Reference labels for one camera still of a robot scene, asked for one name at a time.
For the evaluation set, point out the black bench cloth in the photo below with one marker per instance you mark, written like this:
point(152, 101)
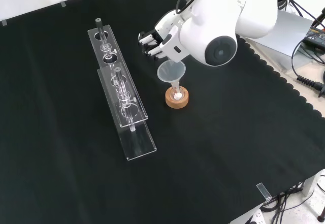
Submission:
point(203, 145)

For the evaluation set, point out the clear acrylic funnel stand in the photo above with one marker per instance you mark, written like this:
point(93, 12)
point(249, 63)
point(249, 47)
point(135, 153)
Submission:
point(133, 142)

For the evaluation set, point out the grey tape piece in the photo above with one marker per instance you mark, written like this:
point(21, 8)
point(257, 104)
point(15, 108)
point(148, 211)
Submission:
point(3, 22)
point(63, 4)

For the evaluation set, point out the black power adapter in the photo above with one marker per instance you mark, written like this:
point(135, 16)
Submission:
point(314, 37)

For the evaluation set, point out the pale grey board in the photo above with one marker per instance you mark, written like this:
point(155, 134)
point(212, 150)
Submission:
point(287, 36)

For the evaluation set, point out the clear plastic clip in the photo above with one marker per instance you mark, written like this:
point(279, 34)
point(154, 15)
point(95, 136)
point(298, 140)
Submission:
point(263, 191)

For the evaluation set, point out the small round-bottom glass flask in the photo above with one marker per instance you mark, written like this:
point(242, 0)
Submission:
point(176, 95)

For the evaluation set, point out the translucent plastic funnel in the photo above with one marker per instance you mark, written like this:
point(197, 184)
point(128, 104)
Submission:
point(167, 74)

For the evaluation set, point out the white table leg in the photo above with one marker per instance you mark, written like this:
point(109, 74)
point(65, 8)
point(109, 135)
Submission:
point(311, 184)

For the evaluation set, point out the white power strip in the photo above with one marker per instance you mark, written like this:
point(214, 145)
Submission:
point(257, 216)

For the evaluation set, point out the black tripod leg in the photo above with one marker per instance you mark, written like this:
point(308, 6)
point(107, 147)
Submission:
point(318, 18)

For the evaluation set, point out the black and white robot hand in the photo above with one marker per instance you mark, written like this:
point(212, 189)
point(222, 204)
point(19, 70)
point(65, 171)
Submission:
point(167, 34)

